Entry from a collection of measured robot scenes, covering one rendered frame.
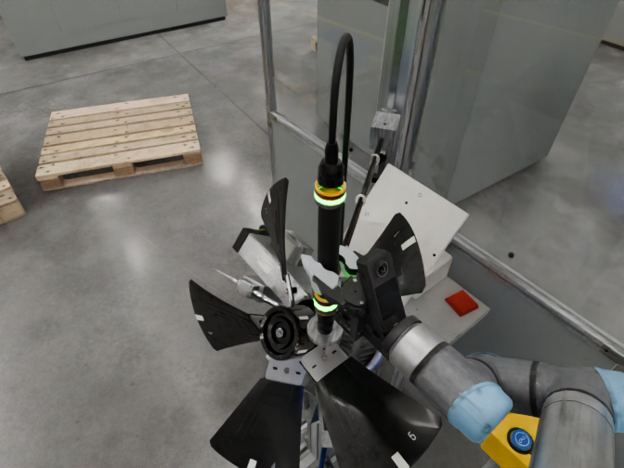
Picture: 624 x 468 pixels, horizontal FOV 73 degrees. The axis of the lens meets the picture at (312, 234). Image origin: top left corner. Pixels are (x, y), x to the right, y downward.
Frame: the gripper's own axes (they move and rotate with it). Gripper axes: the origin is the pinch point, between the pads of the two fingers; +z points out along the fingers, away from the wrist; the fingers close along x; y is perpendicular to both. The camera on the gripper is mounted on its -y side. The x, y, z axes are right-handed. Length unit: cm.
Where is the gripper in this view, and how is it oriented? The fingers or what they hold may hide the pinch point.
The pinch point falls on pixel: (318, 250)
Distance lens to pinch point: 70.7
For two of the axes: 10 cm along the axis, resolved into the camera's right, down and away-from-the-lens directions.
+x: 7.8, -4.4, 4.4
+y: 0.0, 7.0, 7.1
